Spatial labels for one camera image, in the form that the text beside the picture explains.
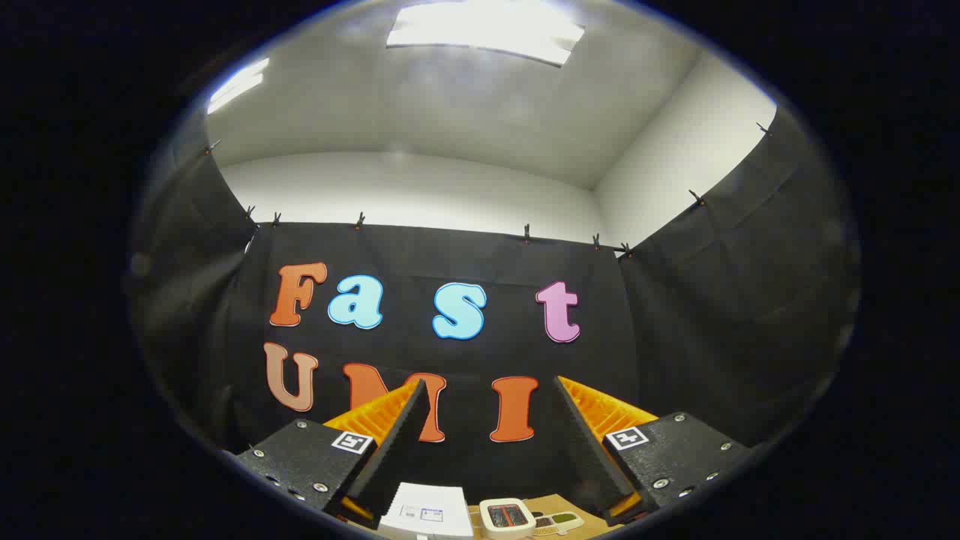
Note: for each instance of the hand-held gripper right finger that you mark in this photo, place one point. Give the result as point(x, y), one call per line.
point(581, 450)

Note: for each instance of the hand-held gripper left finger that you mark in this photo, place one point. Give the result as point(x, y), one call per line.
point(397, 450)

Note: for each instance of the white microwave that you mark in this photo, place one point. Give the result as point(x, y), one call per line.
point(427, 499)

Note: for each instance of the divided dish of beans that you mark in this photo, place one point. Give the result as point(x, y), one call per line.
point(562, 519)

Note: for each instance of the cream white toaster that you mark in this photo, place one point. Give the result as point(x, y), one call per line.
point(507, 517)

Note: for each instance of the black backdrop cloth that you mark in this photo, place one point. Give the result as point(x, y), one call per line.
point(487, 262)

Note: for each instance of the small ceiling light panel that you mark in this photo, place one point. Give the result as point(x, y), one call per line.
point(238, 84)

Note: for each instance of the large ceiling light panel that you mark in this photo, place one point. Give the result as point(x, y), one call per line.
point(487, 30)

